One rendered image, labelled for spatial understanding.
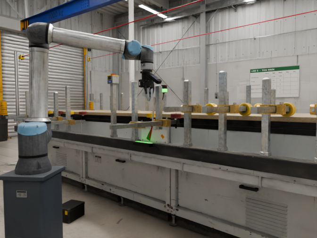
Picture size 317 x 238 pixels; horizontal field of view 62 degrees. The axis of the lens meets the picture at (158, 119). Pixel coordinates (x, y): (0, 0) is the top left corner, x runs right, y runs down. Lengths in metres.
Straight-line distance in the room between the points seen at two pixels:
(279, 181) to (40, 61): 1.52
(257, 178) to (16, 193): 1.30
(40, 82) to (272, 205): 1.60
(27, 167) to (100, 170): 1.39
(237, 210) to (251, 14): 8.04
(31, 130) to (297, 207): 1.55
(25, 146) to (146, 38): 10.06
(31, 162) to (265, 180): 1.26
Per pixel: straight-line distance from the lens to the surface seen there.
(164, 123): 1.80
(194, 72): 9.83
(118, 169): 2.64
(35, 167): 1.58
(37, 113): 1.75
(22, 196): 1.61
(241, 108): 1.67
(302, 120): 1.63
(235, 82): 9.16
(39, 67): 1.77
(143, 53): 1.82
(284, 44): 8.95
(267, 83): 1.46
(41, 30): 1.66
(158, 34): 10.99
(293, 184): 1.50
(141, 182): 2.43
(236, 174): 1.60
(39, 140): 1.58
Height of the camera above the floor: 0.97
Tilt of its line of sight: 3 degrees down
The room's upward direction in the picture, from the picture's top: straight up
